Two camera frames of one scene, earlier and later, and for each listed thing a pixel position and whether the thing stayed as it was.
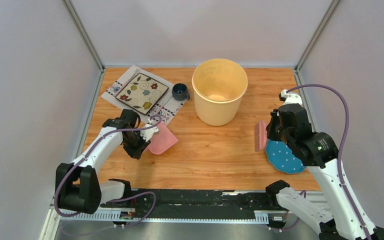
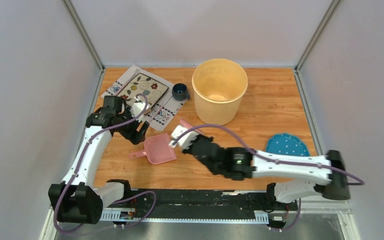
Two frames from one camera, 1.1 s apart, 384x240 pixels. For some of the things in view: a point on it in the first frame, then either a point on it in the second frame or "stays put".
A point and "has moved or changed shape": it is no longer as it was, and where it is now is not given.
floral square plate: x=142 y=93 stays put
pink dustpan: x=162 y=140 has moved or changed shape
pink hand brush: x=260 y=136 -> x=183 y=122
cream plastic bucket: x=219 y=85 stays put
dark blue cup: x=179 y=92 stays put
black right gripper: x=270 y=134 -> x=189 y=149
